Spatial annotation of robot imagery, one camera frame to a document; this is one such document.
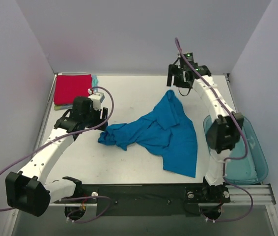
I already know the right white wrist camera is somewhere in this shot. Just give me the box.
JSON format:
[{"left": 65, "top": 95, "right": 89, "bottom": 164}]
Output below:
[{"left": 183, "top": 70, "right": 195, "bottom": 87}]

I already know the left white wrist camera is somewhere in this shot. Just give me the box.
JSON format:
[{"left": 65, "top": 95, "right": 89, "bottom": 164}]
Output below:
[{"left": 88, "top": 89, "right": 105, "bottom": 111}]

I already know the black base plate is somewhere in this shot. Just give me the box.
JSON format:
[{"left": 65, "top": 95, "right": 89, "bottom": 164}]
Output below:
[{"left": 63, "top": 183, "right": 230, "bottom": 216}]

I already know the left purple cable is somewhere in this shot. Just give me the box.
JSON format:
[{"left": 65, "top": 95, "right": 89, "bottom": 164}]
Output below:
[{"left": 0, "top": 86, "right": 116, "bottom": 212}]

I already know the aluminium frame rail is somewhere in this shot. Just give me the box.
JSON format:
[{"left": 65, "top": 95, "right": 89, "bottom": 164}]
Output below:
[{"left": 48, "top": 184, "right": 277, "bottom": 207}]

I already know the folded light teal t shirt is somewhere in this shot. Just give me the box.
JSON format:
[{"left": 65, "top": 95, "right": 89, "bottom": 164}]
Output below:
[{"left": 54, "top": 74, "right": 99, "bottom": 111}]

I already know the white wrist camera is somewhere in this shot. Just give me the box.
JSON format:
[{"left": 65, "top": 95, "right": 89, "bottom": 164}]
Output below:
[
  {"left": 88, "top": 89, "right": 105, "bottom": 111},
  {"left": 183, "top": 70, "right": 195, "bottom": 87}
]

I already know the purple cable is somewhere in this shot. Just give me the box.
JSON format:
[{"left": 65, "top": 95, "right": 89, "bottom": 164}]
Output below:
[
  {"left": 0, "top": 86, "right": 116, "bottom": 212},
  {"left": 174, "top": 37, "right": 254, "bottom": 223}
]

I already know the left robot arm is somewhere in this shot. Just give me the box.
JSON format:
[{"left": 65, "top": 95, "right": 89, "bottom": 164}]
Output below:
[{"left": 5, "top": 92, "right": 108, "bottom": 216}]

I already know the translucent blue plastic bin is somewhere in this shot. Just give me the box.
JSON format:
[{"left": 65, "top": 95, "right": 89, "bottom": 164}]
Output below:
[{"left": 203, "top": 115, "right": 269, "bottom": 185}]

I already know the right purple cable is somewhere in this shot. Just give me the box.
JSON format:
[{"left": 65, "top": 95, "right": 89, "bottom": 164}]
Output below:
[{"left": 174, "top": 37, "right": 254, "bottom": 223}]

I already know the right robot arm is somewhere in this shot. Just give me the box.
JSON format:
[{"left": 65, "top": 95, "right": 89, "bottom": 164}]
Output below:
[{"left": 167, "top": 53, "right": 244, "bottom": 201}]

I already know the blue t shirt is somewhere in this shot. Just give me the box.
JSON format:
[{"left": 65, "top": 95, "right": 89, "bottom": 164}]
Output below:
[{"left": 98, "top": 90, "right": 198, "bottom": 177}]

